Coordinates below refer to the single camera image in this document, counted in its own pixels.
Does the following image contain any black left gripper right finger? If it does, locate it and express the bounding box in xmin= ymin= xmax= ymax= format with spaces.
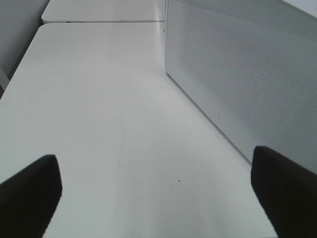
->
xmin=251 ymin=146 xmax=317 ymax=238

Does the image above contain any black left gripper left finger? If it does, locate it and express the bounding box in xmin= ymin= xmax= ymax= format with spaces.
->
xmin=0 ymin=155 xmax=62 ymax=238

